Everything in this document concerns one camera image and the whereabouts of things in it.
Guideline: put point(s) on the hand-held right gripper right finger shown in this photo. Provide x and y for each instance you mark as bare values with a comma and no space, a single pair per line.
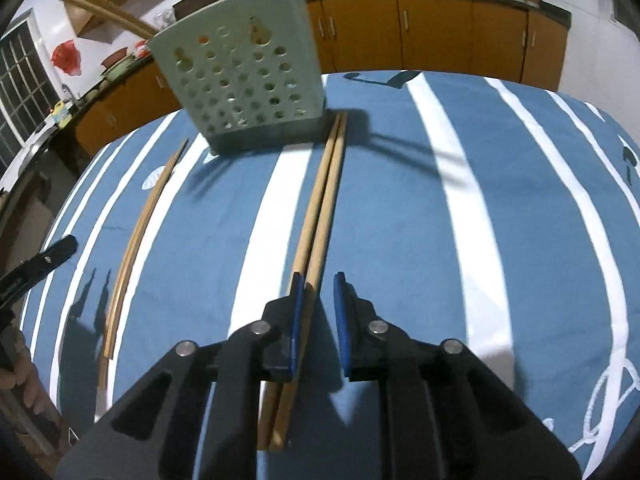
342,320

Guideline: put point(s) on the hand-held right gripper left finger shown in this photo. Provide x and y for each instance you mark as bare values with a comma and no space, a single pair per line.
297,310

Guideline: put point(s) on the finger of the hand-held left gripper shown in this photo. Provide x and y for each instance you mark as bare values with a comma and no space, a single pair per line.
40,265

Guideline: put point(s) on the wooden chopstick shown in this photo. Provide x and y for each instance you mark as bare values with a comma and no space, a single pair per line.
135,250
128,250
331,185
318,185
110,9

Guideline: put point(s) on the green perforated utensil holder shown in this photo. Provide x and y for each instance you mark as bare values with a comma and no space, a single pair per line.
240,85

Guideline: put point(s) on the person's left hand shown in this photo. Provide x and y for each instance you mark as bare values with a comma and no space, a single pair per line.
35,385

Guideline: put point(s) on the blue white striped tablecloth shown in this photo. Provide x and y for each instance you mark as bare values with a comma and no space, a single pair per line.
400,210

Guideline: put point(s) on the yellow detergent bottle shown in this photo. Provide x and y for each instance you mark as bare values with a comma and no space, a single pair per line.
62,112

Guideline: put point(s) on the metal faucet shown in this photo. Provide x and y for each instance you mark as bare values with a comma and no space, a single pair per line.
67,94

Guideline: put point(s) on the barred window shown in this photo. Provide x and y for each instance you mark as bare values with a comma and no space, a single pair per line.
25,90

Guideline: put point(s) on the red plastic bag on hook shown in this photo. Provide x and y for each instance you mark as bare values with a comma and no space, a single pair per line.
67,57

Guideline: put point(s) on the green basin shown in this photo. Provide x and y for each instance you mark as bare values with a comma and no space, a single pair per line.
120,71

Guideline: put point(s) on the red basin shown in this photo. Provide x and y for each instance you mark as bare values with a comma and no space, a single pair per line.
116,56

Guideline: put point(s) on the clear plastic bag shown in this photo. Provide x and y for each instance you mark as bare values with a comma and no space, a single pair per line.
165,19

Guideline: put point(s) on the wooden base cabinets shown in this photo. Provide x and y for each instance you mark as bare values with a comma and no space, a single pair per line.
435,35

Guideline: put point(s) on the dark wooden cutting board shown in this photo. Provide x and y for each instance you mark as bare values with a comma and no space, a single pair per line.
197,2

